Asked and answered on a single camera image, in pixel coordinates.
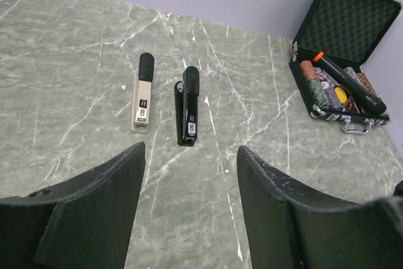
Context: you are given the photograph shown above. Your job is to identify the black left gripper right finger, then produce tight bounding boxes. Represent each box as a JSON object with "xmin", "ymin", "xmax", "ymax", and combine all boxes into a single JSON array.
[{"xmin": 237, "ymin": 146, "xmax": 402, "ymax": 268}]

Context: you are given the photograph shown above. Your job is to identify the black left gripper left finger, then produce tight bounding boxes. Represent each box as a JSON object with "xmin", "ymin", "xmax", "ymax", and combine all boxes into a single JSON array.
[{"xmin": 1, "ymin": 142, "xmax": 145, "ymax": 268}]

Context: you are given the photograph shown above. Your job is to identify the beige and black stapler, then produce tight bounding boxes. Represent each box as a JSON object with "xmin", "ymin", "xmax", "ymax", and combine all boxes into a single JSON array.
[{"xmin": 130, "ymin": 52, "xmax": 154, "ymax": 134}]

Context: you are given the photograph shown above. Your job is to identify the yellow round chip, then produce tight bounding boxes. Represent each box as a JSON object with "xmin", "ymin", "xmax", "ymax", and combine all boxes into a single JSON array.
[{"xmin": 334, "ymin": 86, "xmax": 348, "ymax": 104}]

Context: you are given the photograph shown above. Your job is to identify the black tube with orange cap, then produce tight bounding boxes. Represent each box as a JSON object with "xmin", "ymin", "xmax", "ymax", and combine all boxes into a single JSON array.
[{"xmin": 313, "ymin": 52, "xmax": 387, "ymax": 115}]

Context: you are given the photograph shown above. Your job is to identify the black poker chip case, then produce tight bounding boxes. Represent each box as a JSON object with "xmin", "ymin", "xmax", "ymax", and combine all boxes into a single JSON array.
[{"xmin": 289, "ymin": 0, "xmax": 402, "ymax": 135}]

